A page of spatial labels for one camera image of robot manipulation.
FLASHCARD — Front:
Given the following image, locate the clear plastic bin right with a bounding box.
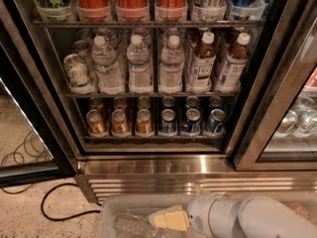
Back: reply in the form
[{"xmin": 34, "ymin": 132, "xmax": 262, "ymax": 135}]
[{"xmin": 226, "ymin": 191, "xmax": 317, "ymax": 223}]

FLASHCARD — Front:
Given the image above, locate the water bottle middle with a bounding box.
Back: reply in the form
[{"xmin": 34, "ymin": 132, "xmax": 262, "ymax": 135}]
[{"xmin": 127, "ymin": 35, "xmax": 153, "ymax": 94}]

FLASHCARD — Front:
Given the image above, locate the pink bubble wrap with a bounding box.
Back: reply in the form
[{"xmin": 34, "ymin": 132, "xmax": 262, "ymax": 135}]
[{"xmin": 288, "ymin": 202, "xmax": 309, "ymax": 219}]

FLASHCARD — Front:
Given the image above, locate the blue can front middle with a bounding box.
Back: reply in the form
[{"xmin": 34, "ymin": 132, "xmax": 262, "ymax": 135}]
[{"xmin": 181, "ymin": 108, "xmax": 201, "ymax": 133}]

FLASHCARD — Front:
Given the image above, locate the red cola can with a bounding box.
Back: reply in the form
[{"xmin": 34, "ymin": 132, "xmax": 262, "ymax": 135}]
[
  {"xmin": 119, "ymin": 0, "xmax": 148, "ymax": 21},
  {"xmin": 158, "ymin": 0, "xmax": 186, "ymax": 20},
  {"xmin": 78, "ymin": 0, "xmax": 109, "ymax": 21}
]

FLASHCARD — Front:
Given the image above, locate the clear plastic bin left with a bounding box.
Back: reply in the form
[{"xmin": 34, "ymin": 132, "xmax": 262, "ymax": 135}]
[{"xmin": 96, "ymin": 194, "xmax": 205, "ymax": 238}]

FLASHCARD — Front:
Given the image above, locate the open fridge glass door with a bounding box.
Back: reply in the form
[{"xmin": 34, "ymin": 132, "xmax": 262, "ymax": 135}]
[{"xmin": 0, "ymin": 0, "xmax": 76, "ymax": 188}]

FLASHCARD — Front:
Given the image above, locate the orange can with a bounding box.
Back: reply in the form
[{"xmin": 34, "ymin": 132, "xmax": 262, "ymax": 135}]
[
  {"xmin": 136, "ymin": 109, "xmax": 154, "ymax": 134},
  {"xmin": 111, "ymin": 109, "xmax": 130, "ymax": 134},
  {"xmin": 86, "ymin": 109, "xmax": 107, "ymax": 134},
  {"xmin": 88, "ymin": 97, "xmax": 104, "ymax": 113},
  {"xmin": 137, "ymin": 96, "xmax": 152, "ymax": 110},
  {"xmin": 113, "ymin": 97, "xmax": 128, "ymax": 111}
]

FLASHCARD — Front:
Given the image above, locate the tea bottle right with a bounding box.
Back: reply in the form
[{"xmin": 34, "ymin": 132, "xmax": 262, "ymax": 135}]
[{"xmin": 215, "ymin": 33, "xmax": 251, "ymax": 93}]

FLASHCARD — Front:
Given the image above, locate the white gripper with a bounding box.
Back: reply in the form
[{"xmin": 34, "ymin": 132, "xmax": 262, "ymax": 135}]
[{"xmin": 149, "ymin": 184, "xmax": 240, "ymax": 237}]

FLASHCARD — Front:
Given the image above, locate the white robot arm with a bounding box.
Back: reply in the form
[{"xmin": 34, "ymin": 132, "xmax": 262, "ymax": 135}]
[{"xmin": 149, "ymin": 190, "xmax": 317, "ymax": 238}]

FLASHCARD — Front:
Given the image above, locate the black power cable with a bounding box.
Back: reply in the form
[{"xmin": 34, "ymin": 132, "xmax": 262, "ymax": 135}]
[{"xmin": 1, "ymin": 181, "xmax": 102, "ymax": 222}]

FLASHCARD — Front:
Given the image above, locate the water bottle left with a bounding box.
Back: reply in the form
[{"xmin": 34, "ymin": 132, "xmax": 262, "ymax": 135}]
[{"xmin": 92, "ymin": 36, "xmax": 124, "ymax": 95}]

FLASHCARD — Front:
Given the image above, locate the clear bubble wrap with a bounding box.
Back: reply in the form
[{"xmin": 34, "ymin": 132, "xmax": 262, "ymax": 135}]
[{"xmin": 115, "ymin": 213, "xmax": 184, "ymax": 238}]

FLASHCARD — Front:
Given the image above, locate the green white can front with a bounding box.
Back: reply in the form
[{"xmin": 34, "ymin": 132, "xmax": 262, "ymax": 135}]
[{"xmin": 63, "ymin": 54, "xmax": 92, "ymax": 87}]

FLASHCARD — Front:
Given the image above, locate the red cola can left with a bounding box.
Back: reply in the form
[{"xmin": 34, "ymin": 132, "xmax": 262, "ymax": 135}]
[{"xmin": 78, "ymin": 0, "xmax": 109, "ymax": 21}]

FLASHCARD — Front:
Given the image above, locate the blue can front right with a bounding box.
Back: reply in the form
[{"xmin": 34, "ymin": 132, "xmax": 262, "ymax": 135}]
[{"xmin": 205, "ymin": 109, "xmax": 226, "ymax": 134}]

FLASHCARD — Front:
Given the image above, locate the blue can back right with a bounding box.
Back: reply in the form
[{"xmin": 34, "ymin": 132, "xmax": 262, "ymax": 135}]
[{"xmin": 209, "ymin": 95, "xmax": 223, "ymax": 110}]

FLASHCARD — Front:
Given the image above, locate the blue can back left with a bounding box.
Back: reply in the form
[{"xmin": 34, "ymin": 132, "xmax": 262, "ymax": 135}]
[{"xmin": 161, "ymin": 96, "xmax": 175, "ymax": 110}]

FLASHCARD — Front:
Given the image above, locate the stainless steel fridge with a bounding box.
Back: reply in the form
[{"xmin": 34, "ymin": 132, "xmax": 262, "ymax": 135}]
[{"xmin": 6, "ymin": 0, "xmax": 317, "ymax": 204}]

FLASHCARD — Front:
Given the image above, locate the water bottle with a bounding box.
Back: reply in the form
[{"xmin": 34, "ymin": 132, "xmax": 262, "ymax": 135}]
[
  {"xmin": 127, "ymin": 35, "xmax": 153, "ymax": 94},
  {"xmin": 92, "ymin": 36, "xmax": 124, "ymax": 95},
  {"xmin": 158, "ymin": 36, "xmax": 185, "ymax": 94}
]

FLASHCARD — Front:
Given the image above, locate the silver can behind door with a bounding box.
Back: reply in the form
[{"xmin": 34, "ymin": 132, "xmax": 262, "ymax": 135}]
[{"xmin": 293, "ymin": 109, "xmax": 317, "ymax": 138}]

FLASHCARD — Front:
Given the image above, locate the red cola can middle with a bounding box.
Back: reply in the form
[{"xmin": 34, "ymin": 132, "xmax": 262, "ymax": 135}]
[{"xmin": 119, "ymin": 0, "xmax": 148, "ymax": 21}]

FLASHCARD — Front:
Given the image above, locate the tea bottle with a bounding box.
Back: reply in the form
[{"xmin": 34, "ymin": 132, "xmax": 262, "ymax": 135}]
[
  {"xmin": 215, "ymin": 33, "xmax": 251, "ymax": 93},
  {"xmin": 187, "ymin": 32, "xmax": 216, "ymax": 93}
]

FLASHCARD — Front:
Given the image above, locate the water bottle right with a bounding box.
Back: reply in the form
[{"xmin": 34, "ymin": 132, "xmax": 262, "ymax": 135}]
[{"xmin": 158, "ymin": 36, "xmax": 185, "ymax": 94}]

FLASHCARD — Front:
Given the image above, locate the blue can front left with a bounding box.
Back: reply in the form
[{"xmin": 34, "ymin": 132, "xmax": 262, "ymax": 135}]
[{"xmin": 159, "ymin": 109, "xmax": 176, "ymax": 134}]

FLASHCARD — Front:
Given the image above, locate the tea bottle left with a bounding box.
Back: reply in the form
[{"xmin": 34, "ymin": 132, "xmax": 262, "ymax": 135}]
[{"xmin": 187, "ymin": 32, "xmax": 216, "ymax": 93}]

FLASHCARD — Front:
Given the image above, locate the silver can behind green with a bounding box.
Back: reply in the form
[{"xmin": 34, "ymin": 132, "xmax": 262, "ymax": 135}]
[{"xmin": 72, "ymin": 40, "xmax": 95, "ymax": 71}]

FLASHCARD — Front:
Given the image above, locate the clear plastic bin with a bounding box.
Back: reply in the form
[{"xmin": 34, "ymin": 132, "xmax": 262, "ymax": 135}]
[
  {"xmin": 226, "ymin": 191, "xmax": 317, "ymax": 223},
  {"xmin": 96, "ymin": 194, "xmax": 205, "ymax": 238}
]

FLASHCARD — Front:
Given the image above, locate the right fridge glass door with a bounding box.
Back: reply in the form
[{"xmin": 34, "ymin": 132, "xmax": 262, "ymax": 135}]
[{"xmin": 226, "ymin": 0, "xmax": 317, "ymax": 172}]

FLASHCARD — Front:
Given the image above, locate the blue can back middle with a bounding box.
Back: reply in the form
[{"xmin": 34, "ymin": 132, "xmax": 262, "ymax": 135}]
[{"xmin": 185, "ymin": 96, "xmax": 200, "ymax": 110}]

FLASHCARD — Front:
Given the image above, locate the red cola can right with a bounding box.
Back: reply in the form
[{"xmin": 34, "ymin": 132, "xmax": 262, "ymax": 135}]
[{"xmin": 158, "ymin": 0, "xmax": 186, "ymax": 20}]

